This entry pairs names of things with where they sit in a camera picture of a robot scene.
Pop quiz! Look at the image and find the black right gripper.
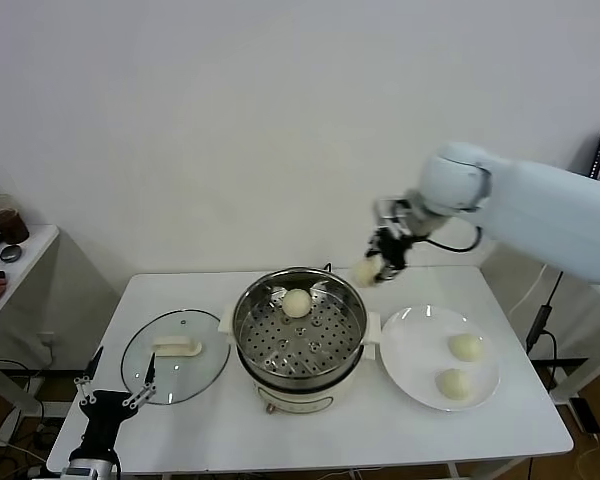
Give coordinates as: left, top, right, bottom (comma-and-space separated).
363, 228, 417, 287

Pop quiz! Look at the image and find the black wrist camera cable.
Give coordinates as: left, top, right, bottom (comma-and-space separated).
419, 224, 483, 252

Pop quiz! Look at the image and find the white steamed baozi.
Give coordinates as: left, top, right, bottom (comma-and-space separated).
350, 255, 384, 287
281, 288, 312, 320
447, 333, 485, 362
435, 368, 474, 401

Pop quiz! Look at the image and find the black cable with adapter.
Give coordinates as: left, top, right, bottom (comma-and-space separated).
525, 269, 566, 392

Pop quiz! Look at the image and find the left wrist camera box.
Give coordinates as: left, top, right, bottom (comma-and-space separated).
59, 462, 117, 480

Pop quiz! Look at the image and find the glass lid with white handle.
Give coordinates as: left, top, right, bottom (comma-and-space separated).
120, 308, 232, 406

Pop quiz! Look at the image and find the white laptop cable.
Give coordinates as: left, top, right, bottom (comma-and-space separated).
512, 264, 551, 316

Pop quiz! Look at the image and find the perforated steel steamer pot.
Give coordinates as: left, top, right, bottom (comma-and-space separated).
217, 268, 383, 387

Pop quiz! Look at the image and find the white round plate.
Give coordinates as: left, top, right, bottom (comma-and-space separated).
378, 304, 502, 414

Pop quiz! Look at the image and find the white side table with cup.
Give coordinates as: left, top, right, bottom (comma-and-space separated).
0, 224, 61, 446

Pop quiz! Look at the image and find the white side table with laptop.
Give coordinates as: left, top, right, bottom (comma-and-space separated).
529, 269, 600, 406

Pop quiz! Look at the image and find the plastic cup of dark drink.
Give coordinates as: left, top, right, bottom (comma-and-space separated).
0, 193, 31, 245

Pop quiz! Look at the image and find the black floor cable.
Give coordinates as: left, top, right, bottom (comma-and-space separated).
0, 357, 46, 382

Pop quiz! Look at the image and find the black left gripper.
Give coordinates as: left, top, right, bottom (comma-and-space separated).
73, 345, 159, 450

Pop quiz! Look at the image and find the black device on floor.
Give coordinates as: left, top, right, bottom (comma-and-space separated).
569, 398, 600, 436

